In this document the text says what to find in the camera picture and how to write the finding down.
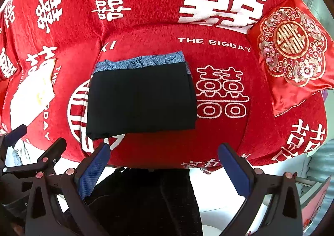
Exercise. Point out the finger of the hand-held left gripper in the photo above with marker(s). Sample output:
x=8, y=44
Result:
x=18, y=133
x=51, y=151

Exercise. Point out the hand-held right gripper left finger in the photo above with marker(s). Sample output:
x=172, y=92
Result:
x=95, y=170

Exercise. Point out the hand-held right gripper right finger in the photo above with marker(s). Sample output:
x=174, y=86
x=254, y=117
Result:
x=234, y=170

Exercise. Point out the black pants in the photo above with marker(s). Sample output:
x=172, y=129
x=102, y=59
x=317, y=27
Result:
x=141, y=100

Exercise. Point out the white cloth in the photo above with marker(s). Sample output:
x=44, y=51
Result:
x=31, y=95

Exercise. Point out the person's black trouser legs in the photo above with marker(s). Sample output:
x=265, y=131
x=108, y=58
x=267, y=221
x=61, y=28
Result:
x=146, y=199

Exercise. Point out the pink printed board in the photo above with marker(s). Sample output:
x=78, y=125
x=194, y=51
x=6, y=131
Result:
x=315, y=204

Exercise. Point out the blue patterned cloth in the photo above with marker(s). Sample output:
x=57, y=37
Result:
x=141, y=62

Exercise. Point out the red embroidered cushion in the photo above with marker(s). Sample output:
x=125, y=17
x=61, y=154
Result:
x=289, y=50

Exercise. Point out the red printed blanket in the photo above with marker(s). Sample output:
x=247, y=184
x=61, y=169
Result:
x=156, y=17

